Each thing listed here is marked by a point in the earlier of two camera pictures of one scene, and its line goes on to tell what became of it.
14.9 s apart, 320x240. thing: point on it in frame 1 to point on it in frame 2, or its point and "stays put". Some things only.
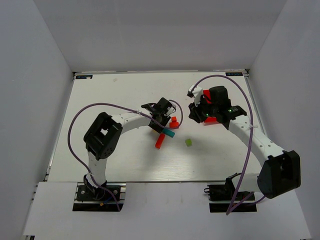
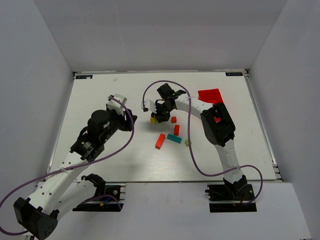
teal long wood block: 169,132 to 174,138
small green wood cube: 188,142 stays put
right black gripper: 195,113 to 162,116
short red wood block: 174,125 to 176,129
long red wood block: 159,141 stays put
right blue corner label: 234,74 stays put
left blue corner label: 84,77 stays put
